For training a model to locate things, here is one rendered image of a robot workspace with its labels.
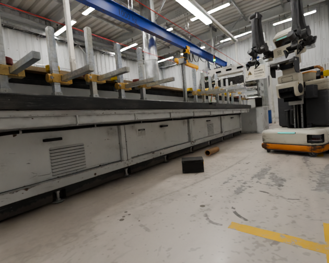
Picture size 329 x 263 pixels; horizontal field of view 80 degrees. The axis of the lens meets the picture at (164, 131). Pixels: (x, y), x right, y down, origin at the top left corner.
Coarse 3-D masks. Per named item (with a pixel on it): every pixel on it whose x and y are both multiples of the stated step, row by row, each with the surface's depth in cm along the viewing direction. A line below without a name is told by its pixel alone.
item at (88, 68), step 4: (88, 64) 98; (80, 68) 103; (84, 68) 101; (88, 68) 99; (92, 68) 100; (72, 72) 108; (76, 72) 106; (80, 72) 103; (84, 72) 102; (88, 72) 102; (64, 76) 114; (68, 76) 111; (72, 76) 109; (76, 76) 108; (64, 80) 115; (68, 80) 116
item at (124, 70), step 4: (120, 68) 121; (124, 68) 119; (128, 68) 120; (112, 72) 126; (116, 72) 123; (120, 72) 121; (124, 72) 120; (128, 72) 121; (100, 76) 134; (104, 76) 131; (108, 76) 129; (112, 76) 128; (100, 80) 137; (88, 84) 144
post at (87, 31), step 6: (84, 30) 132; (90, 30) 133; (84, 36) 133; (90, 36) 133; (90, 42) 133; (90, 48) 133; (90, 54) 133; (90, 60) 132; (90, 84) 134; (96, 84) 135; (90, 90) 135; (96, 90) 135
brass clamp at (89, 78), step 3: (87, 75) 131; (90, 75) 132; (93, 75) 133; (96, 75) 135; (99, 75) 137; (87, 78) 131; (90, 78) 131; (93, 78) 133; (96, 78) 135; (87, 81) 132; (90, 81) 133; (93, 81) 134; (96, 81) 135; (99, 81) 137; (102, 81) 139
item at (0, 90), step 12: (0, 96) 91; (12, 96) 95; (24, 96) 99; (36, 96) 103; (48, 96) 108; (60, 96) 113; (72, 96) 119; (96, 96) 134; (120, 96) 153; (0, 108) 91; (12, 108) 95; (24, 108) 99; (36, 108) 103; (48, 108) 108; (60, 108) 113; (72, 108) 119; (84, 108) 125; (96, 108) 132; (108, 108) 140; (120, 108) 149; (132, 108) 159; (144, 108) 170; (156, 108) 184; (168, 108) 199; (180, 108) 217; (192, 108) 239; (204, 108) 266; (216, 108) 300; (228, 108) 343; (240, 108) 402
